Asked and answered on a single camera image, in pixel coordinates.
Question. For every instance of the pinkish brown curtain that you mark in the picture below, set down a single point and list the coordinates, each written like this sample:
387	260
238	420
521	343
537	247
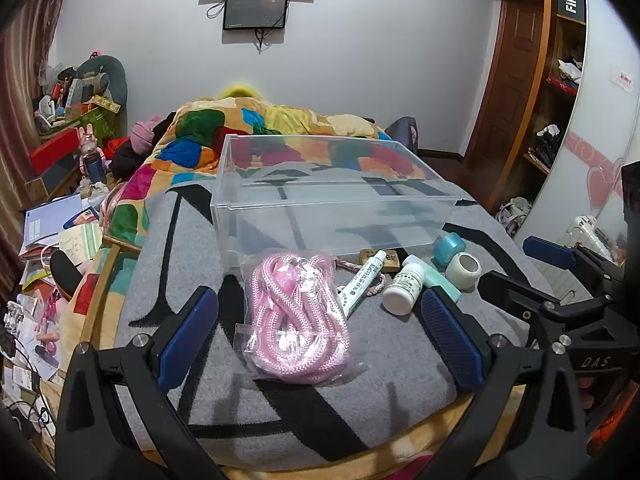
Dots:
25	110

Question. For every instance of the wooden wardrobe shelves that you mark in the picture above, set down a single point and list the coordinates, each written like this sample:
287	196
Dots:
567	85

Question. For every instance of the colourful patchwork blanket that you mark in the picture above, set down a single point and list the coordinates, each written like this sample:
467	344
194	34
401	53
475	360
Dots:
200	127

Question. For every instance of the white tape roll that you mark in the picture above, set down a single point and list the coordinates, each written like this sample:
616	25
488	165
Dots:
457	279

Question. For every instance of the small black wall monitor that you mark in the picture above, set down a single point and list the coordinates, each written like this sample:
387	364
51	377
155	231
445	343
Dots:
255	9

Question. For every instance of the red cardboard box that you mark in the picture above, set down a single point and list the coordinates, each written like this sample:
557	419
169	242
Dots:
52	150

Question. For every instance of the teal round jar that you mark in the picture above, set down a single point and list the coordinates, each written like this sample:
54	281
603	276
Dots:
448	250

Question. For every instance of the clear plastic storage box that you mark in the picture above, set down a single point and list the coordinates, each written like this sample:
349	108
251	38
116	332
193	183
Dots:
325	240

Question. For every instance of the white heart-print sliding door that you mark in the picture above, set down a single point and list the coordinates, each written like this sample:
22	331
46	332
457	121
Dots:
595	150

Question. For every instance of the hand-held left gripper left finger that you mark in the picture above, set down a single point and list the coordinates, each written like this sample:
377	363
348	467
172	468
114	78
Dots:
187	340

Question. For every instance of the pink knit hat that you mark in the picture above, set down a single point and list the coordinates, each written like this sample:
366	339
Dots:
145	132

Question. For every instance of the black printed box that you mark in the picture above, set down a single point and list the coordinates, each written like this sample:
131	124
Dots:
571	4

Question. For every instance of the pile of papers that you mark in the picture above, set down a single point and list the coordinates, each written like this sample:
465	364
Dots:
55	230

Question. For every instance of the grey black patterned blanket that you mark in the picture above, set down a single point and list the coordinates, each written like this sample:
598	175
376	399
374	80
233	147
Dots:
400	390

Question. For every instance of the grey neck pillow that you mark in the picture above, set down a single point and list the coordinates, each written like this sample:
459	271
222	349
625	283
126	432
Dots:
112	72

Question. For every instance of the white ointment tube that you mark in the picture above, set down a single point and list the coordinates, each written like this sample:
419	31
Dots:
362	281

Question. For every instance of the white pill bottle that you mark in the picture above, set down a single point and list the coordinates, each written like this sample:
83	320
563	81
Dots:
402	291

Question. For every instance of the brown wooden door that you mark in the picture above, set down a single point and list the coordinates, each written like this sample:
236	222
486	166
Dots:
510	85

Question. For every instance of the yellow pillow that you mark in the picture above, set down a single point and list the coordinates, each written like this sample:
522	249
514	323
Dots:
240	91

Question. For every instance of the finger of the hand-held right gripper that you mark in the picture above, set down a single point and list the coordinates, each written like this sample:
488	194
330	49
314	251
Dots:
510	292
547	252

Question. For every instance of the white bag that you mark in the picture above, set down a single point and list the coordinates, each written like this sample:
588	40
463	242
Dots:
514	215

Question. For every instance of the black oval pad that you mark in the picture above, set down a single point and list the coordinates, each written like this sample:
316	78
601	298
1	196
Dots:
65	267

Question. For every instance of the wooden bed frame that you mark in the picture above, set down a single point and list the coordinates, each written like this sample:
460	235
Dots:
102	290

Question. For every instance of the pink bunny toy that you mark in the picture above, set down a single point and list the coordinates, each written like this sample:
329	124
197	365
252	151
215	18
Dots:
92	152

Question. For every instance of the dark clothes pile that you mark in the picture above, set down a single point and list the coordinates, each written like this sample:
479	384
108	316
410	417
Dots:
127	160

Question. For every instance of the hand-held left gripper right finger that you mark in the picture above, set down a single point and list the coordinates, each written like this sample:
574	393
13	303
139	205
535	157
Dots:
452	342

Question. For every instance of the pale green small box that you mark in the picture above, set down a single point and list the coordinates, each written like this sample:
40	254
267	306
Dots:
447	287

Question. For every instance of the green cardboard box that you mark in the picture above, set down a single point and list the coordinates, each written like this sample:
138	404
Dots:
97	122

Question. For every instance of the dark backpack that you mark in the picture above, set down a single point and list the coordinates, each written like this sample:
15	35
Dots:
402	132

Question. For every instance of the small wooden block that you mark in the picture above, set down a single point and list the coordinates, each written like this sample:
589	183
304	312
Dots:
393	260

